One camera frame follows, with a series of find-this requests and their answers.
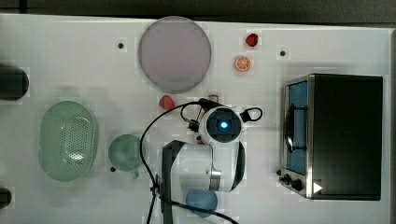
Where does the black frying pan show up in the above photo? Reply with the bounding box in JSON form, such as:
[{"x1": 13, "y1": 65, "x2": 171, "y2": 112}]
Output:
[{"x1": 0, "y1": 66, "x2": 29, "y2": 101}]

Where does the toy strawberry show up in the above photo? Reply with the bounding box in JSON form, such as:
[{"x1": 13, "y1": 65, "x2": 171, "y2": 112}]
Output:
[{"x1": 159, "y1": 95, "x2": 176, "y2": 110}]

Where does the silver black toaster oven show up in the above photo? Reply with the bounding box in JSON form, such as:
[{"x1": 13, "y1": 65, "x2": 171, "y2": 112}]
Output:
[{"x1": 276, "y1": 74, "x2": 383, "y2": 201}]

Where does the green metal mug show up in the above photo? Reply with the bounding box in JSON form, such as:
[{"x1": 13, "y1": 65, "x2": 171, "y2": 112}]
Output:
[{"x1": 107, "y1": 134, "x2": 147, "y2": 179}]

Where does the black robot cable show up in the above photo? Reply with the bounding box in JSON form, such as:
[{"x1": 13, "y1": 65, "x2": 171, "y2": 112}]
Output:
[{"x1": 139, "y1": 101, "x2": 241, "y2": 224}]

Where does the small red toy fruit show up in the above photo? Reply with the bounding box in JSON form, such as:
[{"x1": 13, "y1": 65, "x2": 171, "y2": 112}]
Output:
[{"x1": 245, "y1": 34, "x2": 259, "y2": 47}]

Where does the blue bowl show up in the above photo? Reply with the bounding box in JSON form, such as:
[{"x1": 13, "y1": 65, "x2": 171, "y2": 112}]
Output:
[{"x1": 186, "y1": 189, "x2": 219, "y2": 217}]

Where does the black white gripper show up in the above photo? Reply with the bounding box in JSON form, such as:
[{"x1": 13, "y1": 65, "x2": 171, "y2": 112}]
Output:
[{"x1": 188, "y1": 97, "x2": 220, "y2": 145}]

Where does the toy orange half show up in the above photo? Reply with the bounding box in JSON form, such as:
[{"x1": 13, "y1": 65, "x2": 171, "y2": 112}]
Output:
[{"x1": 234, "y1": 56, "x2": 251, "y2": 72}]

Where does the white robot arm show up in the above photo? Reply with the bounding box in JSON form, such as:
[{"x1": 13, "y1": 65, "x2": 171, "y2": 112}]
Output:
[{"x1": 160, "y1": 98, "x2": 246, "y2": 224}]

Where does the green oval colander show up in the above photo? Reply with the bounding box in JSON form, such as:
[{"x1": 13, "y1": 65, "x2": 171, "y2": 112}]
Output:
[{"x1": 37, "y1": 101, "x2": 98, "y2": 182}]

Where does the round grey plate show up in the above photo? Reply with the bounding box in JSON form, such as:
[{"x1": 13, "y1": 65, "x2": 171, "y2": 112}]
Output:
[{"x1": 137, "y1": 16, "x2": 212, "y2": 93}]

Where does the dark grey cylinder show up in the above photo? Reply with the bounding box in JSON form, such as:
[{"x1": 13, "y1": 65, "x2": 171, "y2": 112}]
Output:
[{"x1": 0, "y1": 188, "x2": 12, "y2": 209}]

